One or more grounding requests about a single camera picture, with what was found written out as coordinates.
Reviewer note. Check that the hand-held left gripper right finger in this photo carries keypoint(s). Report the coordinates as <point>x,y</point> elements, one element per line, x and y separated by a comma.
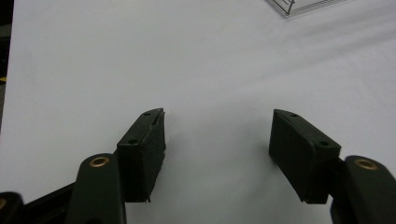
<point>308,161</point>

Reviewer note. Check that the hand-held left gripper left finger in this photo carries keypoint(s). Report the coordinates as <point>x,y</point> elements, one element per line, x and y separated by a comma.
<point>141,155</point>

